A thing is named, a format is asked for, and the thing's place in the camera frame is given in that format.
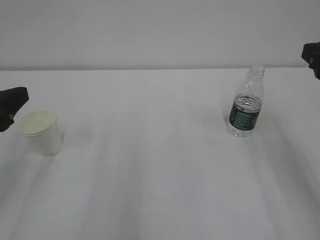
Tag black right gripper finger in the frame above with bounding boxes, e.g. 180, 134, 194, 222
309, 59, 320, 80
301, 42, 320, 67

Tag clear water bottle green label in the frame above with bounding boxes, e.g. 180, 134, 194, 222
227, 64, 265, 137

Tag white paper cup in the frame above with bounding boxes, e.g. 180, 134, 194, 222
20, 109, 63, 157

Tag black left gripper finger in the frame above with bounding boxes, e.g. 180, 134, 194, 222
0, 114, 14, 132
0, 87, 29, 116

